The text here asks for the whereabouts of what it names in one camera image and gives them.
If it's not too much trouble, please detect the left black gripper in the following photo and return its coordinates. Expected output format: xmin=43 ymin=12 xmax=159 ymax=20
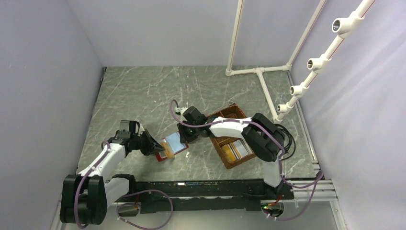
xmin=131 ymin=128 xmax=165 ymax=156

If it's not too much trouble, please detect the red leather card holder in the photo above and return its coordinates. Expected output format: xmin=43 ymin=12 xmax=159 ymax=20
xmin=155 ymin=131 xmax=189 ymax=162

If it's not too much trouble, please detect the orange credit card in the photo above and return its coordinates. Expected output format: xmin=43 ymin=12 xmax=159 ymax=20
xmin=159 ymin=142 xmax=174 ymax=159

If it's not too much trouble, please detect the white card stack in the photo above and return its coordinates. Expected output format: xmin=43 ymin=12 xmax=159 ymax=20
xmin=221 ymin=139 xmax=254 ymax=162

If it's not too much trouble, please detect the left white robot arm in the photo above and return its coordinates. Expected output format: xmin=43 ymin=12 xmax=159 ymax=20
xmin=59 ymin=120 xmax=165 ymax=229

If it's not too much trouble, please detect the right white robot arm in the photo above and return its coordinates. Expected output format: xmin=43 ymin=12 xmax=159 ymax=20
xmin=171 ymin=106 xmax=285 ymax=199

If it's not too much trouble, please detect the brown woven basket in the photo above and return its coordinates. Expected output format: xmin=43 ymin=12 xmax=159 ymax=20
xmin=210 ymin=104 xmax=256 ymax=169

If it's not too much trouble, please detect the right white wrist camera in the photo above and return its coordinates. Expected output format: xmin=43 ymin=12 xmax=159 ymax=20
xmin=175 ymin=107 xmax=188 ymax=116

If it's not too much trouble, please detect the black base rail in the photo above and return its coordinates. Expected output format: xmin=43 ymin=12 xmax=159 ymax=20
xmin=117 ymin=179 xmax=294 ymax=214

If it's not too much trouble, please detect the black cable bundle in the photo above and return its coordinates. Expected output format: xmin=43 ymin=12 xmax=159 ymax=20
xmin=274 ymin=124 xmax=296 ymax=161

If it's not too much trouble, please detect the white pvc pipe frame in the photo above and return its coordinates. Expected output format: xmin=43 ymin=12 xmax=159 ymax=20
xmin=225 ymin=0 xmax=376 ymax=124

